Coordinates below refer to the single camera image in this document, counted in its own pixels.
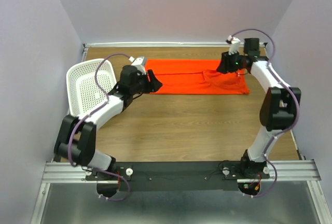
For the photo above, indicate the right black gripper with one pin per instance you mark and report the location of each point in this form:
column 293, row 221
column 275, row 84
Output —
column 224, row 66

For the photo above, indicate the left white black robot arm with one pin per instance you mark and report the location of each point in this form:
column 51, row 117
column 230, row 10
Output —
column 77, row 135

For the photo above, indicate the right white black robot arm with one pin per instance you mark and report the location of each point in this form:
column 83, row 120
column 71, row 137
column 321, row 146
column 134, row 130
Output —
column 280, row 108

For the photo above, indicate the white perforated plastic basket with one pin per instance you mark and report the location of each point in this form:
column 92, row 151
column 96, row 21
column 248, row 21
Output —
column 82, row 92

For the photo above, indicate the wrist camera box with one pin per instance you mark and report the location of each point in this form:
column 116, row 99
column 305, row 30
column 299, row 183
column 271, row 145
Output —
column 139, row 63
column 234, row 44

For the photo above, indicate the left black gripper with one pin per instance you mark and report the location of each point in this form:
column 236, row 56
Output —
column 152, row 86

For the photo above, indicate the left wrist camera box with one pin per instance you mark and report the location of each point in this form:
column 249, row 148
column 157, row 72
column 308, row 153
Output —
column 139, row 63

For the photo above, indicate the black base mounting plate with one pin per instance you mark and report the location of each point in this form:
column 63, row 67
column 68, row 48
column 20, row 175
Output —
column 181, row 176

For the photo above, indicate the orange t shirt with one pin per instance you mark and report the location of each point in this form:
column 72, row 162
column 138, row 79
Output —
column 196, row 77

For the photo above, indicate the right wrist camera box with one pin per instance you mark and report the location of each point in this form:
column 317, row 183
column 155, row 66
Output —
column 234, row 44

